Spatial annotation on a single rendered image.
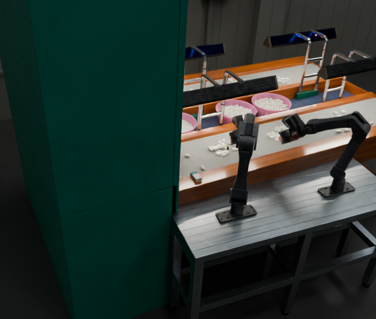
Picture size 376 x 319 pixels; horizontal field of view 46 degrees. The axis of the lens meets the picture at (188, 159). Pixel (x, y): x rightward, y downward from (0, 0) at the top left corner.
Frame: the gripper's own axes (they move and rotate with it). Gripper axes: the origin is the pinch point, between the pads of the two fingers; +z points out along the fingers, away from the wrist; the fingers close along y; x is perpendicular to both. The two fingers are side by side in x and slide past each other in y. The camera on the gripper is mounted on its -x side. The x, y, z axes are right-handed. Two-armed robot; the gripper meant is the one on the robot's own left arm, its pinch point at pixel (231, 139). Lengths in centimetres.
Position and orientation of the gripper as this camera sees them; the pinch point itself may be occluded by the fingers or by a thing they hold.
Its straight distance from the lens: 247.7
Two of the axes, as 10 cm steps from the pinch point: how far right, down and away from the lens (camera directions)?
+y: -8.9, 2.2, -4.0
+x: 2.6, 9.7, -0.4
